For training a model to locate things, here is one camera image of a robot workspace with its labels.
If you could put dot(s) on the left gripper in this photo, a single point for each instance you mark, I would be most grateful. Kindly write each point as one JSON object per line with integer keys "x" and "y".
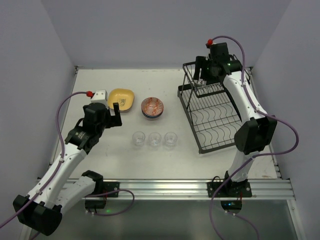
{"x": 114, "y": 120}

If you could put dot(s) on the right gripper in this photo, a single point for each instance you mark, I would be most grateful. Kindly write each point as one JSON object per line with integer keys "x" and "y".
{"x": 201, "y": 66}

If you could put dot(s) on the yellow panda plate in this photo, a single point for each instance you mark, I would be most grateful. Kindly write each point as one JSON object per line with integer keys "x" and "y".
{"x": 124, "y": 98}

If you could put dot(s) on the clear glass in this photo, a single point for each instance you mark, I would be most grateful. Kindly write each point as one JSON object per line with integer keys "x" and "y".
{"x": 154, "y": 139}
{"x": 138, "y": 139}
{"x": 199, "y": 83}
{"x": 170, "y": 139}

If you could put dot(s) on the blue lattice red-white bowl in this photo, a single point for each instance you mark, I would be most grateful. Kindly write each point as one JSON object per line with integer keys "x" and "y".
{"x": 151, "y": 117}

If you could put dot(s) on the orange blue patterned bowl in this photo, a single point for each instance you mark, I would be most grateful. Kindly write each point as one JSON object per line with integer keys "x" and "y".
{"x": 152, "y": 106}

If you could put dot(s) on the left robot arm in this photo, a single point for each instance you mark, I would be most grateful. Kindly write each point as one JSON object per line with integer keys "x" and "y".
{"x": 43, "y": 207}

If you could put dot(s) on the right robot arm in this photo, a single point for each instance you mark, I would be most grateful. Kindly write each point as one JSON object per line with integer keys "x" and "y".
{"x": 257, "y": 128}

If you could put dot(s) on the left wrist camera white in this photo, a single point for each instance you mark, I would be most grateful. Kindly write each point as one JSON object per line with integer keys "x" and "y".
{"x": 99, "y": 96}

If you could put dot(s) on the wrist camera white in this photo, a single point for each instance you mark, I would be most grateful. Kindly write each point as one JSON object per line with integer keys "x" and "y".
{"x": 210, "y": 43}
{"x": 99, "y": 96}

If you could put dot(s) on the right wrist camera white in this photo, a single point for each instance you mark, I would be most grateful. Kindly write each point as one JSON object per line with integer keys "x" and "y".
{"x": 210, "y": 43}

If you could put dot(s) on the black wire dish rack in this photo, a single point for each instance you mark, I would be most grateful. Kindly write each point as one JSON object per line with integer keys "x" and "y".
{"x": 211, "y": 113}

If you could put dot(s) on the aluminium mounting rail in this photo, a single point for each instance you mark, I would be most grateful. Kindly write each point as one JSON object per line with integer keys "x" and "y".
{"x": 202, "y": 189}

